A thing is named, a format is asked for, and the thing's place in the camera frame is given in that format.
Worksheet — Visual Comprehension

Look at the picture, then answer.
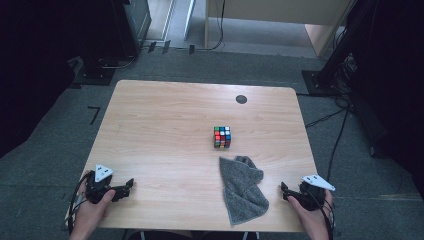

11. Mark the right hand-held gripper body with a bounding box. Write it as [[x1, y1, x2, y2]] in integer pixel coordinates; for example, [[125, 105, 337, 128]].
[[293, 174, 336, 212]]

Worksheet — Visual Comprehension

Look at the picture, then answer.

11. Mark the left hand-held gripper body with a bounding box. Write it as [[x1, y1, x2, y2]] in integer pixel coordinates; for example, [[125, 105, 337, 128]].
[[84, 163, 118, 205]]

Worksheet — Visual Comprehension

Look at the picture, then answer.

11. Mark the grey towel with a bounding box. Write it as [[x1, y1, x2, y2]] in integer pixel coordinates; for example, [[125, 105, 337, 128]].
[[218, 155, 270, 226]]

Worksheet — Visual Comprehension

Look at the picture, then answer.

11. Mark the multicoloured puzzle cube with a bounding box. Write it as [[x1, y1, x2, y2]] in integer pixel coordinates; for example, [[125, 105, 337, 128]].
[[213, 125, 232, 149]]

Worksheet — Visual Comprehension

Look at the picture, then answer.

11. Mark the person's right hand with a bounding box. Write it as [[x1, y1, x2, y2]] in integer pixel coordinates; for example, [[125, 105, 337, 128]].
[[287, 194, 334, 240]]

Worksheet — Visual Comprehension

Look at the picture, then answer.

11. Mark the person's left hand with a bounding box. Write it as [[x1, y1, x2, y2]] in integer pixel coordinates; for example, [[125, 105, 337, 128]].
[[69, 170, 116, 240]]

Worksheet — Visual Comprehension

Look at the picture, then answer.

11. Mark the black angled tape mark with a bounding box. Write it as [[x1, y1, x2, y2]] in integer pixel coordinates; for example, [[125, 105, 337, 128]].
[[87, 105, 101, 126]]

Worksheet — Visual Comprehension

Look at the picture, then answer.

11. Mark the black metal stand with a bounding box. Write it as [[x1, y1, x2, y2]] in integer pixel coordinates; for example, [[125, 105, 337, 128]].
[[301, 0, 381, 98]]

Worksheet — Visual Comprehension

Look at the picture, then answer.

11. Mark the dark curtain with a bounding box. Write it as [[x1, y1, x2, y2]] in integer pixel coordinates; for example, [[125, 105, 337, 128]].
[[0, 0, 116, 158], [346, 0, 424, 201]]

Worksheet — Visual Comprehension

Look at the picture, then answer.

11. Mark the black equipment cabinet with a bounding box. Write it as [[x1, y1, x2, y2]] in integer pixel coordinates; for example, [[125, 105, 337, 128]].
[[73, 0, 153, 87]]

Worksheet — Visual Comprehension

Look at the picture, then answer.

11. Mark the light wooden desk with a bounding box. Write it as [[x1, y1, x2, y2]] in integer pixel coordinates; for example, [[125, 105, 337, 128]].
[[203, 0, 354, 58]]

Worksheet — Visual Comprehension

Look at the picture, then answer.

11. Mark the right hand-held gripper cable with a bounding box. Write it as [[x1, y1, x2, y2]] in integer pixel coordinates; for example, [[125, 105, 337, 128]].
[[313, 196, 336, 240]]

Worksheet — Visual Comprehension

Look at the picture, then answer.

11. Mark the hand-held gripper cable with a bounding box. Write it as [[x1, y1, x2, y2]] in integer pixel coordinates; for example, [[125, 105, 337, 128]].
[[313, 196, 336, 240], [67, 173, 91, 234]]

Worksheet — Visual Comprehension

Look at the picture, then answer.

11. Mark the left hand-held gripper cable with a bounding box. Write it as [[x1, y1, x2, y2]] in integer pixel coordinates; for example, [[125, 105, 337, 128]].
[[67, 173, 91, 234]]

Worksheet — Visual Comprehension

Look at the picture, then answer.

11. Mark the black floor cable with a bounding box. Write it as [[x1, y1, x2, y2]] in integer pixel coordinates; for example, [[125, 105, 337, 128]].
[[326, 109, 350, 183], [305, 108, 349, 129]]

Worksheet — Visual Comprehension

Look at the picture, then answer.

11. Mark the white metal rail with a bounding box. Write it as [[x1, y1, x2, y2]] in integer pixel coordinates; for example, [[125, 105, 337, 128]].
[[182, 0, 197, 42]]

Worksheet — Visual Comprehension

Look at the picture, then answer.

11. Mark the black hanging cable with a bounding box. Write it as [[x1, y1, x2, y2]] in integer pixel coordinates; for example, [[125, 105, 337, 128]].
[[194, 0, 226, 52]]

